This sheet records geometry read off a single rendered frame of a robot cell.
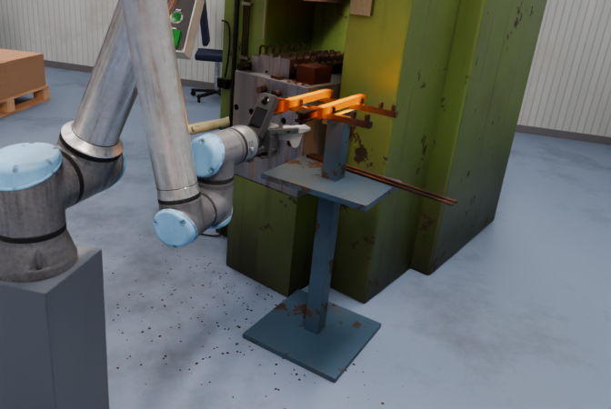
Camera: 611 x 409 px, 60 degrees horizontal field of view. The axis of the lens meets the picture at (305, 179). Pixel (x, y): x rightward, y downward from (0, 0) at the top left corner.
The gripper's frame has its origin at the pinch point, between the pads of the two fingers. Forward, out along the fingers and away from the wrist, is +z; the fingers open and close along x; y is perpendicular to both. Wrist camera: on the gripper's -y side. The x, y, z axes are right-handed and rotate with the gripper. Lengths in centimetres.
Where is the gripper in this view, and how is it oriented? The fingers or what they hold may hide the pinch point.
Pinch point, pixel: (287, 120)
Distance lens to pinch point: 147.3
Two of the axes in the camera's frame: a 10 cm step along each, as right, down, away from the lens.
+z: 4.9, -2.6, 8.3
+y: -1.0, 9.3, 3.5
